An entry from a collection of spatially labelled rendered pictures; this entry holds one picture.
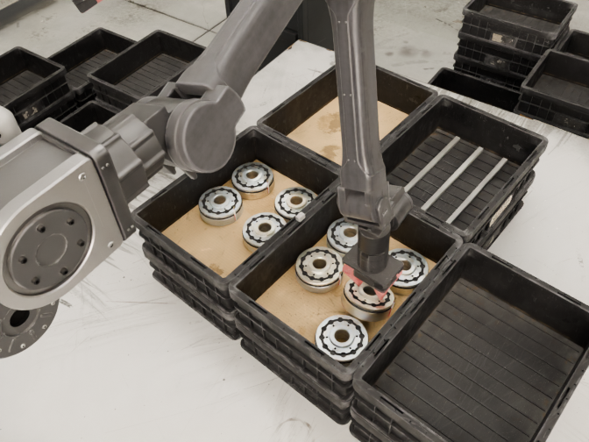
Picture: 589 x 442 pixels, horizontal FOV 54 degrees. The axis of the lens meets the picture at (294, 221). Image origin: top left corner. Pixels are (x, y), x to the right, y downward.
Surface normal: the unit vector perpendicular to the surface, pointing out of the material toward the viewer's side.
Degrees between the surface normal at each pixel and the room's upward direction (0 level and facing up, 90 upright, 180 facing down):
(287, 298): 0
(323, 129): 0
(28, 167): 0
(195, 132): 72
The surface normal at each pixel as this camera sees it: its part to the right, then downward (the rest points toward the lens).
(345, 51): -0.62, 0.40
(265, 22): 0.75, 0.16
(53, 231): 0.82, 0.41
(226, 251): -0.03, -0.66
